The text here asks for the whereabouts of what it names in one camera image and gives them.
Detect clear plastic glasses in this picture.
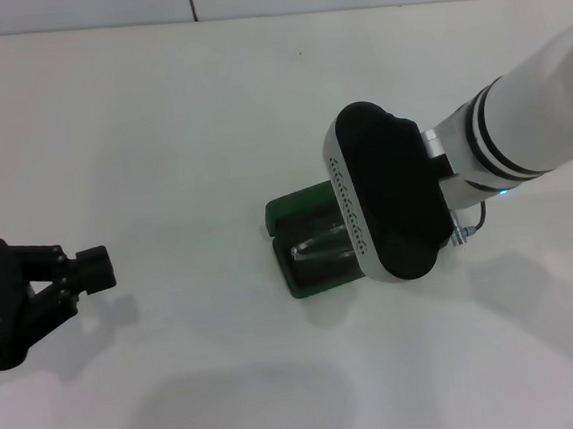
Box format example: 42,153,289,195
287,220,361,266

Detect green glasses case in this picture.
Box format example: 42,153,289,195
262,177,375,303

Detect right gripper grey cable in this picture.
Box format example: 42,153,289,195
444,200,491,248

